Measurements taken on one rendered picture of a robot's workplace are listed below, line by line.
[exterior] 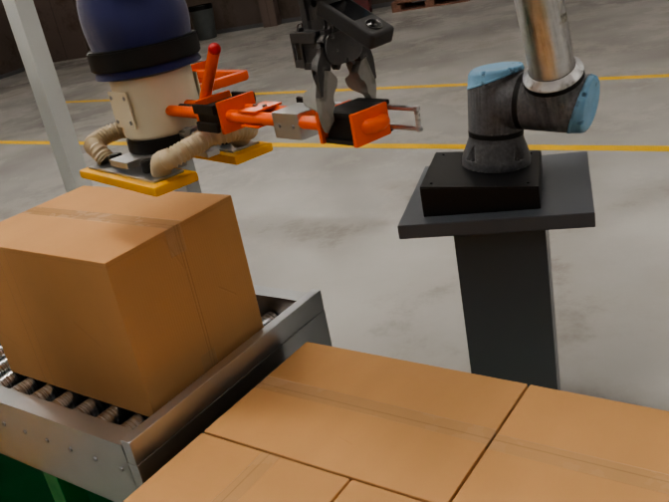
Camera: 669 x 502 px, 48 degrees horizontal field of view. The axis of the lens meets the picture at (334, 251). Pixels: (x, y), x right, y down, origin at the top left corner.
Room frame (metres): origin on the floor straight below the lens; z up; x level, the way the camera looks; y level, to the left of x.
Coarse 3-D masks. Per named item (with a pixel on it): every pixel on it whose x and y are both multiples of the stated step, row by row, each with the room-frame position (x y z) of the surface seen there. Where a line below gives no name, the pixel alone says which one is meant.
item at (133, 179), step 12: (84, 168) 1.64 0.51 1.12; (96, 168) 1.60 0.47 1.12; (108, 168) 1.58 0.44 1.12; (120, 168) 1.56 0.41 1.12; (132, 168) 1.54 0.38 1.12; (144, 168) 1.47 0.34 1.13; (180, 168) 1.48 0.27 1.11; (96, 180) 1.58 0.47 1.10; (108, 180) 1.53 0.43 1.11; (120, 180) 1.48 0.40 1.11; (132, 180) 1.46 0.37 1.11; (144, 180) 1.43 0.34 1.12; (156, 180) 1.41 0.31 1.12; (168, 180) 1.41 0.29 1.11; (180, 180) 1.41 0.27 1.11; (192, 180) 1.43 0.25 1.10; (144, 192) 1.41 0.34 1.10; (156, 192) 1.38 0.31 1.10
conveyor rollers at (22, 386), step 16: (272, 320) 1.88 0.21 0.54; (0, 352) 2.01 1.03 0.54; (0, 368) 1.91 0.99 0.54; (0, 384) 1.81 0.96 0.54; (16, 384) 1.77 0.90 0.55; (32, 384) 1.78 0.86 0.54; (48, 384) 1.74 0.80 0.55; (48, 400) 1.70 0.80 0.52; (64, 400) 1.65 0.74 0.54; (80, 400) 1.67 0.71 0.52; (96, 400) 1.62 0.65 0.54; (96, 416) 1.60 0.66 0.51; (112, 416) 1.54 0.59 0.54; (128, 416) 1.57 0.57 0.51; (144, 416) 1.51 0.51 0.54
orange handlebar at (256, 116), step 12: (216, 72) 1.87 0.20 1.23; (228, 72) 1.83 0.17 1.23; (240, 72) 1.78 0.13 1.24; (216, 84) 1.73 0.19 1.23; (228, 84) 1.75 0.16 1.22; (168, 108) 1.51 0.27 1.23; (180, 108) 1.48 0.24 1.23; (252, 108) 1.31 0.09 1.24; (264, 108) 1.29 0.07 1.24; (276, 108) 1.30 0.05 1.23; (228, 120) 1.35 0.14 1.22; (240, 120) 1.32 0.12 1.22; (252, 120) 1.29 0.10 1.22; (264, 120) 1.26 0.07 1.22; (300, 120) 1.19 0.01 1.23; (312, 120) 1.17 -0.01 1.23; (372, 120) 1.08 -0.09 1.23; (384, 120) 1.09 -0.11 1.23; (372, 132) 1.08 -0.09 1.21
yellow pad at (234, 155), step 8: (224, 144) 1.59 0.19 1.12; (248, 144) 1.55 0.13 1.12; (256, 144) 1.56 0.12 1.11; (264, 144) 1.55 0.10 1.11; (224, 152) 1.54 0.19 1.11; (232, 152) 1.53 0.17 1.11; (240, 152) 1.51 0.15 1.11; (248, 152) 1.52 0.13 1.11; (256, 152) 1.53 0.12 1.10; (264, 152) 1.54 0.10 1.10; (216, 160) 1.55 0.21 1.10; (224, 160) 1.53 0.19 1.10; (232, 160) 1.50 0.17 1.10; (240, 160) 1.50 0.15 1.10
